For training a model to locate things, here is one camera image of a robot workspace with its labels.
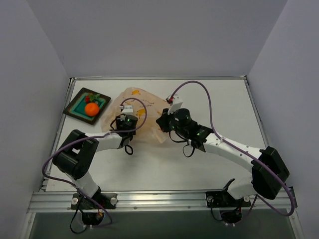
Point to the fake strawberry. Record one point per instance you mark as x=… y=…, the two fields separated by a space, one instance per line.
x=91 y=98

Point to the banana print plastic bag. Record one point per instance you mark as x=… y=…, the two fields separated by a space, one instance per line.
x=146 y=106

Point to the aluminium front rail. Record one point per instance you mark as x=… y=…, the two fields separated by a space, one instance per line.
x=127 y=201

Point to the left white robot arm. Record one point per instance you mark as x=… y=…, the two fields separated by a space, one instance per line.
x=75 y=160

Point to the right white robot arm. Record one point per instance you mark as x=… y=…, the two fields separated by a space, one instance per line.
x=267 y=170

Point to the green square plate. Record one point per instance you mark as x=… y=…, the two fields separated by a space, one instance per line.
x=75 y=108

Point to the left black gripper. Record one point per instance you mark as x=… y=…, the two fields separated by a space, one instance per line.
x=120 y=123

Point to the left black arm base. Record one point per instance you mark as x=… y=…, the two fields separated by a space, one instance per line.
x=94 y=211

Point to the orange fake fruit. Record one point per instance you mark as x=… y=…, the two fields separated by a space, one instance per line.
x=91 y=109

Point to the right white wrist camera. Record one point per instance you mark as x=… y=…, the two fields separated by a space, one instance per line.
x=175 y=103

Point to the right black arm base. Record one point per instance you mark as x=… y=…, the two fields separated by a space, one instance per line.
x=224 y=208

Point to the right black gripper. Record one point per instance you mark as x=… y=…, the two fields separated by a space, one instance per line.
x=163 y=122

